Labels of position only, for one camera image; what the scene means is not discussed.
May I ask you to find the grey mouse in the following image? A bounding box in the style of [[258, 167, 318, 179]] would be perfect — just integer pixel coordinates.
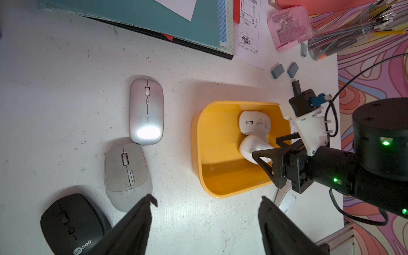
[[104, 143, 153, 213]]

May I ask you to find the black mouse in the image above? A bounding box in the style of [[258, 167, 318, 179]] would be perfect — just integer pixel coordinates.
[[40, 193, 112, 255]]

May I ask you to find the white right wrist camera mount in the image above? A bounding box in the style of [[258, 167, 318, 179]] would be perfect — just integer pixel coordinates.
[[279, 102, 329, 157]]

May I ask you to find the printed instruction sheet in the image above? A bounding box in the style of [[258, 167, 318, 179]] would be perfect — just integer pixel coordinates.
[[234, 0, 272, 69]]

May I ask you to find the green folder stack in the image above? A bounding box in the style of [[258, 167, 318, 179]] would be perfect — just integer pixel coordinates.
[[38, 1, 233, 60]]

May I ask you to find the silver slim mouse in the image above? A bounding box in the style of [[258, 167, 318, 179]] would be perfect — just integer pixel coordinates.
[[129, 79, 164, 146]]

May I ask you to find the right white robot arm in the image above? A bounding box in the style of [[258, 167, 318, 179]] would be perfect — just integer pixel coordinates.
[[251, 89, 408, 226]]

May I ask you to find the yellow storage box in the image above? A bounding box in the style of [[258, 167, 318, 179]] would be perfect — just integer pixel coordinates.
[[191, 101, 291, 198]]

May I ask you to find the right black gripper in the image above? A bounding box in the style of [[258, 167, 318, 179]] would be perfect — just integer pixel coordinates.
[[252, 132, 313, 194]]

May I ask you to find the white paper sheet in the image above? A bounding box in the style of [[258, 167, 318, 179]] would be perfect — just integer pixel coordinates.
[[156, 0, 197, 21]]

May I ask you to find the pen cup with pens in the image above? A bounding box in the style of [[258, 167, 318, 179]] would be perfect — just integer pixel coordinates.
[[308, 1, 408, 61]]

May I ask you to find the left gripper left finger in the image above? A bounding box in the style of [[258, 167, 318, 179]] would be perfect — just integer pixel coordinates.
[[88, 194, 157, 255]]

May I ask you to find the pink transparent clip box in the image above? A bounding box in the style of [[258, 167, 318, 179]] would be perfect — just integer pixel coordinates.
[[267, 6, 313, 53]]

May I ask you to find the white mouse in box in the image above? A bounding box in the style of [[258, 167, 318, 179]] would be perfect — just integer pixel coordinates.
[[239, 134, 274, 165], [239, 110, 271, 136]]

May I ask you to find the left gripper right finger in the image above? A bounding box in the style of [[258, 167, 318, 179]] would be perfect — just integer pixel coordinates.
[[258, 196, 330, 255]]

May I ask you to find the grey eraser block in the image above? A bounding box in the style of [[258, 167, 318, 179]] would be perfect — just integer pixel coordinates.
[[271, 64, 285, 79], [287, 62, 299, 79]]

